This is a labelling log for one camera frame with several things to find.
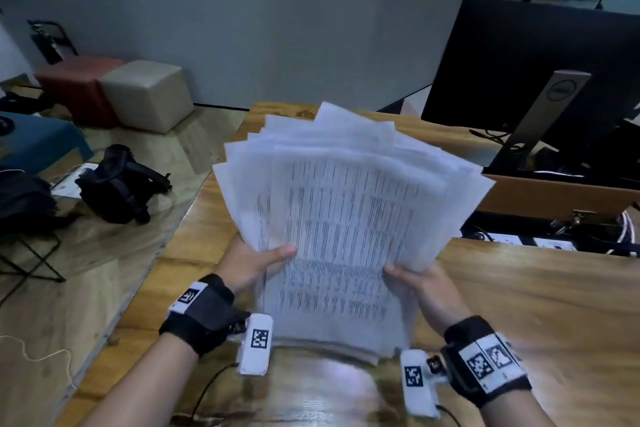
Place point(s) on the person's right hand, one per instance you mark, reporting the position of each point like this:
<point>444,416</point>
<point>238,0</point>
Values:
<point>434,294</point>

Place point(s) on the person's left hand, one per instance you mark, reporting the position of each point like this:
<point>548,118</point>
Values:
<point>239,264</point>

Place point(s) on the person's left thumb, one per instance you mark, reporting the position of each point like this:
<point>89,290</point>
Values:
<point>277,256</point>

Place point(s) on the person's right thumb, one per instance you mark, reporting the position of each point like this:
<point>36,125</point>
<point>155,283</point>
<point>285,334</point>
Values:
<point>404,274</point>

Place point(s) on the stack of printed paper sheets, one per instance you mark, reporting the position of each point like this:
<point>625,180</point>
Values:
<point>350,221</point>

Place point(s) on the person's left forearm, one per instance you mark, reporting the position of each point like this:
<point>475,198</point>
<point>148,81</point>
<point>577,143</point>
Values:
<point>135,386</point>

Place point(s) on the person's right forearm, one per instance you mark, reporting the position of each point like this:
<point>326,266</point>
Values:
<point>520,411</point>

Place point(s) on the black left wrist band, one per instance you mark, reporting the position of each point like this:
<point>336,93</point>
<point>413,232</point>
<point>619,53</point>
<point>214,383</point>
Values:
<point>202,314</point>

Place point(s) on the black wrist band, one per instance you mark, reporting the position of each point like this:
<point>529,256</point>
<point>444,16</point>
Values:
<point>482,364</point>
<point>202,314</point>

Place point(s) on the black right wrist band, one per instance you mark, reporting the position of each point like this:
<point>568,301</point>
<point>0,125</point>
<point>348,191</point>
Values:
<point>482,364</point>

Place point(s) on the white power strip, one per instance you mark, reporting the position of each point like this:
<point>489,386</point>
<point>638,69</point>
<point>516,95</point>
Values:
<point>520,240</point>

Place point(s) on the wooden desk divider panel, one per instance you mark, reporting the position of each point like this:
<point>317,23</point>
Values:
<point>560,199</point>

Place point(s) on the black bag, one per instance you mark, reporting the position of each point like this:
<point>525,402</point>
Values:
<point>117,186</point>

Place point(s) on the beige cube ottoman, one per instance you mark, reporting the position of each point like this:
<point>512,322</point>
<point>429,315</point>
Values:
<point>145,94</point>

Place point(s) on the silver monitor stand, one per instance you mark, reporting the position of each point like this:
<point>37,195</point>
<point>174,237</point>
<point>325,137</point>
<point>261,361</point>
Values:
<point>547,111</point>

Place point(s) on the white sheet on floor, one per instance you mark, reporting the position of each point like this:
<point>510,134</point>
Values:
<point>67,181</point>

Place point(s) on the black computer monitor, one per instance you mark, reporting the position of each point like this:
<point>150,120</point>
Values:
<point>505,71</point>

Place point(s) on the black folding chair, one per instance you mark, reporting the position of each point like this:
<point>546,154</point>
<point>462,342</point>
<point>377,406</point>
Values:
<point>25,206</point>

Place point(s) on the red cube ottoman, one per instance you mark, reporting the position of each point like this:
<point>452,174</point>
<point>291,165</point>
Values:
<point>75,89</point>

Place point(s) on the blue ottoman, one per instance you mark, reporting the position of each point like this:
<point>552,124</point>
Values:
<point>35,141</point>

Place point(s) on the black hand trolley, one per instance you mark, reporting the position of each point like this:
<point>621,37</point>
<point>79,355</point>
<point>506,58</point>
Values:
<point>52,41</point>

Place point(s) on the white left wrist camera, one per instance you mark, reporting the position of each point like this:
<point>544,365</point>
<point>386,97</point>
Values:
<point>256,346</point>

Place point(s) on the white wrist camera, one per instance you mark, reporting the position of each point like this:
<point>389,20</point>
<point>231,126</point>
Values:
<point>256,346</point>
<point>417,384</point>

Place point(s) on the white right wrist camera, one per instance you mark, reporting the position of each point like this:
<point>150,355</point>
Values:
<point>417,384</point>

